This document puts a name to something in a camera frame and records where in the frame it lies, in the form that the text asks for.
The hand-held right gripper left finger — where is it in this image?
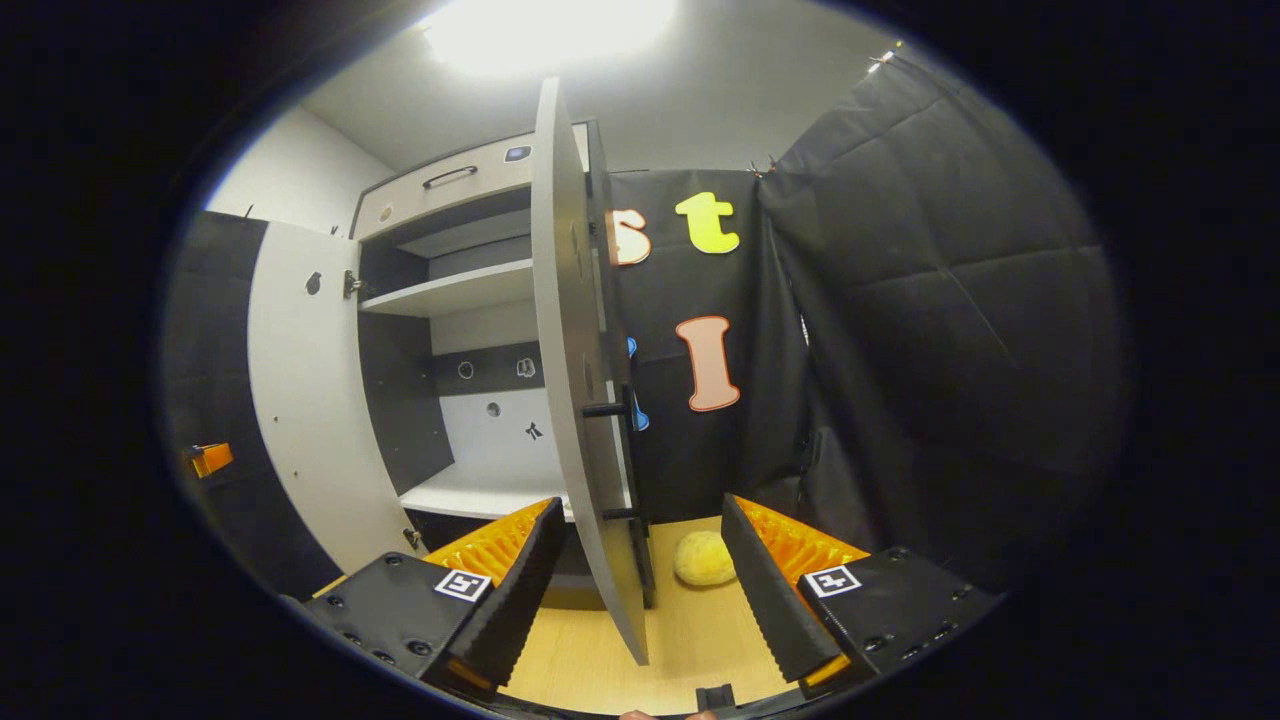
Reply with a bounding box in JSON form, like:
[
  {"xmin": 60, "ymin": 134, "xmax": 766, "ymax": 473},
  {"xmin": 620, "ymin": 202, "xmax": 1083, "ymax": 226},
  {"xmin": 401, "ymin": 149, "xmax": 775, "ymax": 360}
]
[{"xmin": 300, "ymin": 497, "xmax": 567, "ymax": 696}]

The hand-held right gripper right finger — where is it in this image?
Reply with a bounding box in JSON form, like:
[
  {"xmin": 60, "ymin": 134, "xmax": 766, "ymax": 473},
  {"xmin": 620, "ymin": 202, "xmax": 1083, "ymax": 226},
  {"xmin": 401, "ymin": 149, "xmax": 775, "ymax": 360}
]
[{"xmin": 720, "ymin": 493, "xmax": 1004, "ymax": 696}]

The grey cabinet door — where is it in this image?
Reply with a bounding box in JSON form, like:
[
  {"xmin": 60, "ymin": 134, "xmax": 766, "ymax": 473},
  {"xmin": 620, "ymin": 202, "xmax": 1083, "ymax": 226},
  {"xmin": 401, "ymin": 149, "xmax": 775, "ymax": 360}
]
[
  {"xmin": 245, "ymin": 218, "xmax": 421, "ymax": 576},
  {"xmin": 530, "ymin": 78, "xmax": 656, "ymax": 666}
]

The grey double-door shoe cabinet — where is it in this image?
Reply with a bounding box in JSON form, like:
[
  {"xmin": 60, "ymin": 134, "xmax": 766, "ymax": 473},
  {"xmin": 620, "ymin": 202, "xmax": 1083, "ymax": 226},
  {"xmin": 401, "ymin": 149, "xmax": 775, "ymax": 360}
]
[{"xmin": 345, "ymin": 120, "xmax": 656, "ymax": 611}]

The white cabinet shelf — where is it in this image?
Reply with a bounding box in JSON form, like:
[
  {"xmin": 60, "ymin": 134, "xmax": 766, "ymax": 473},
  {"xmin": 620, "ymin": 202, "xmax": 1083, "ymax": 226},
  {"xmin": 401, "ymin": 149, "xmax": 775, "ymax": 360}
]
[{"xmin": 360, "ymin": 258, "xmax": 536, "ymax": 319}]

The grey cabinet drawer front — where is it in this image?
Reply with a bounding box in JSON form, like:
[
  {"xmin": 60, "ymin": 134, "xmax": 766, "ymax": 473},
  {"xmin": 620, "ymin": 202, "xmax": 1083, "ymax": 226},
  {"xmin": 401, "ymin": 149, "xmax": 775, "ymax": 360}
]
[{"xmin": 352, "ymin": 123, "xmax": 591, "ymax": 241}]

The yellow plush ball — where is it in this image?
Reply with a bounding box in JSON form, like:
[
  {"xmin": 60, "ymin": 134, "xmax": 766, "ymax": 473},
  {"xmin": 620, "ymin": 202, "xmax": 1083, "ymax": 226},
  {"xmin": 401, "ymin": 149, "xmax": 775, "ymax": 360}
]
[{"xmin": 672, "ymin": 530, "xmax": 738, "ymax": 587}]

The black backdrop cloth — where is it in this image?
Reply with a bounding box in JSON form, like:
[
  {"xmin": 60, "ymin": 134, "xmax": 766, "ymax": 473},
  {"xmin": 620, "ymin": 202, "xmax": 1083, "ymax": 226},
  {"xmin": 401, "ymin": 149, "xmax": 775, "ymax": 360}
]
[{"xmin": 160, "ymin": 45, "xmax": 1126, "ymax": 601}]

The large ceiling light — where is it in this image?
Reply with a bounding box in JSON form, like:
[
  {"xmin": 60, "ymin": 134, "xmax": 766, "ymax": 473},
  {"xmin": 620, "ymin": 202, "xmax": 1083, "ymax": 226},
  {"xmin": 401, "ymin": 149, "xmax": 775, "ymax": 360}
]
[{"xmin": 415, "ymin": 0, "xmax": 681, "ymax": 76}]

